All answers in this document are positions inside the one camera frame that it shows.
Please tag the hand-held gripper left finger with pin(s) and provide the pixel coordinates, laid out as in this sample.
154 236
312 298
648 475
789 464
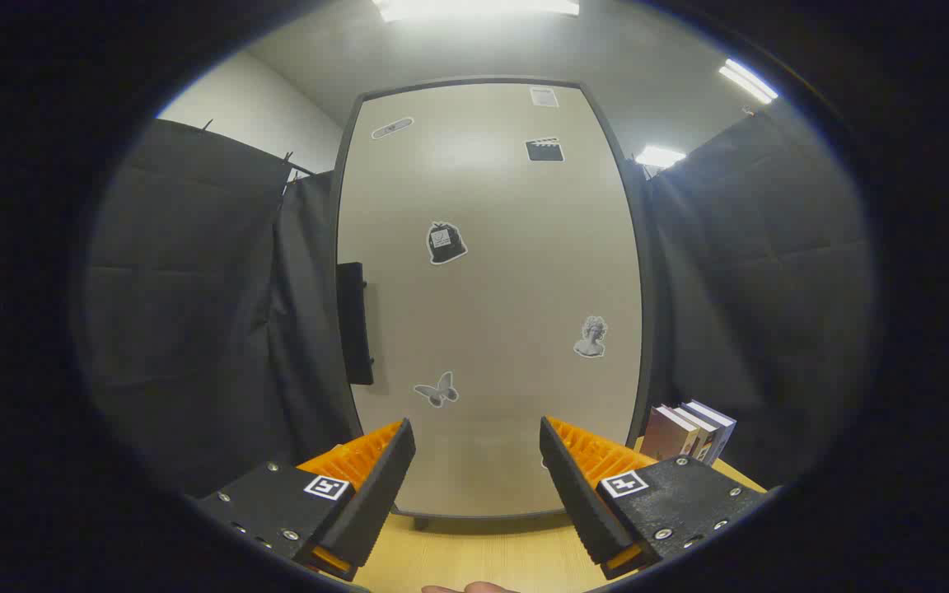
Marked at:
384 486

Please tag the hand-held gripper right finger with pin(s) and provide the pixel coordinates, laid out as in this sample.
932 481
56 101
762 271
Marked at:
575 486

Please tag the white cover book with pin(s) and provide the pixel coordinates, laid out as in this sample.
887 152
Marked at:
702 432

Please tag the grey cabinet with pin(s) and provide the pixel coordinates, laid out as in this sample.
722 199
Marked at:
649 329

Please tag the black backdrop cloth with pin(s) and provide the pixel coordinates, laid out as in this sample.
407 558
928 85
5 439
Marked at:
186 329

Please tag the ceiling light panel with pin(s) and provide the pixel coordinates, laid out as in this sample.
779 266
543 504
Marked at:
474 7
660 156
748 80

